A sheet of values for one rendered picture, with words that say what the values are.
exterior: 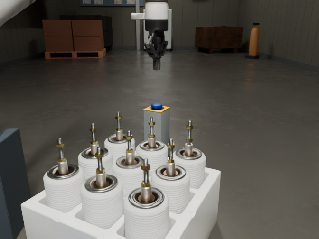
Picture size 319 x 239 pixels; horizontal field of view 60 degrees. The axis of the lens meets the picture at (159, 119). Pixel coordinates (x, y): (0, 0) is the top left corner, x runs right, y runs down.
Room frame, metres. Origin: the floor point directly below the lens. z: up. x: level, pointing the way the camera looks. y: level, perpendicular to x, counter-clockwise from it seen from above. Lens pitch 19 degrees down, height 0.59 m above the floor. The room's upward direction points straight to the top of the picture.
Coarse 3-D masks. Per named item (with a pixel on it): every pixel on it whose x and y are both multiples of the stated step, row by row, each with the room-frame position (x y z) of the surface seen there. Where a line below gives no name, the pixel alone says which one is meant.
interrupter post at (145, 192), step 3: (141, 186) 0.49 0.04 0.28; (150, 186) 0.49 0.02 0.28; (141, 189) 0.49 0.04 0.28; (144, 189) 0.48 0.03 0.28; (147, 189) 0.48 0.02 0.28; (150, 189) 0.49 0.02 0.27; (141, 192) 0.49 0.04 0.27; (144, 192) 0.48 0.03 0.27; (147, 192) 0.48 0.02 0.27; (150, 192) 0.49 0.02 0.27; (141, 195) 0.49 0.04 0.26; (144, 195) 0.48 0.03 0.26; (147, 195) 0.48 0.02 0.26; (150, 195) 0.49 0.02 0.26; (141, 198) 0.49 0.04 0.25; (144, 198) 0.48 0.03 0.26; (147, 198) 0.48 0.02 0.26; (150, 198) 0.49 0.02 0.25
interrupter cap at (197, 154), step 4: (180, 148) 0.73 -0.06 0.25; (184, 148) 0.73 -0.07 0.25; (196, 148) 0.73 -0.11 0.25; (176, 152) 0.71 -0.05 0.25; (180, 152) 0.71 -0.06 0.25; (184, 152) 0.71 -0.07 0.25; (196, 152) 0.71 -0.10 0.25; (200, 152) 0.71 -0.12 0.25; (180, 156) 0.68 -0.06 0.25; (184, 156) 0.68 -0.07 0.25; (188, 156) 0.68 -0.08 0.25; (192, 156) 0.68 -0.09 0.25; (196, 156) 0.68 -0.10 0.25; (200, 156) 0.68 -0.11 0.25
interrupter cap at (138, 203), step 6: (132, 192) 0.51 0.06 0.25; (138, 192) 0.51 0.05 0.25; (156, 192) 0.51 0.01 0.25; (162, 192) 0.51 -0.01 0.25; (132, 198) 0.49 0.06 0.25; (138, 198) 0.49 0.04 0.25; (156, 198) 0.49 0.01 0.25; (162, 198) 0.49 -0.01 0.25; (132, 204) 0.47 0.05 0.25; (138, 204) 0.47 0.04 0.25; (144, 204) 0.47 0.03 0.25; (150, 204) 0.47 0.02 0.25; (156, 204) 0.47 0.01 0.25
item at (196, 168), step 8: (176, 160) 0.68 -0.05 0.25; (184, 160) 0.67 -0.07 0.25; (192, 160) 0.67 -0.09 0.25; (200, 160) 0.67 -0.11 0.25; (184, 168) 0.66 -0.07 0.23; (192, 168) 0.66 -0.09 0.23; (200, 168) 0.67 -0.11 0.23; (192, 176) 0.66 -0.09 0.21; (200, 176) 0.67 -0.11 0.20; (192, 184) 0.66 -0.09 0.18; (200, 184) 0.67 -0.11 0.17
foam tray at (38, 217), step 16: (208, 176) 0.70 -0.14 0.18; (192, 192) 0.63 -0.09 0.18; (208, 192) 0.63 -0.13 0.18; (32, 208) 0.56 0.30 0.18; (48, 208) 0.56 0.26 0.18; (80, 208) 0.56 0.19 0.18; (192, 208) 0.56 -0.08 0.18; (208, 208) 0.64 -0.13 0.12; (32, 224) 0.56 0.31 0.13; (48, 224) 0.53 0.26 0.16; (64, 224) 0.50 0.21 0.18; (80, 224) 0.50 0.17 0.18; (176, 224) 0.50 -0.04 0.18; (192, 224) 0.53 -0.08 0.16; (208, 224) 0.65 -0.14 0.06
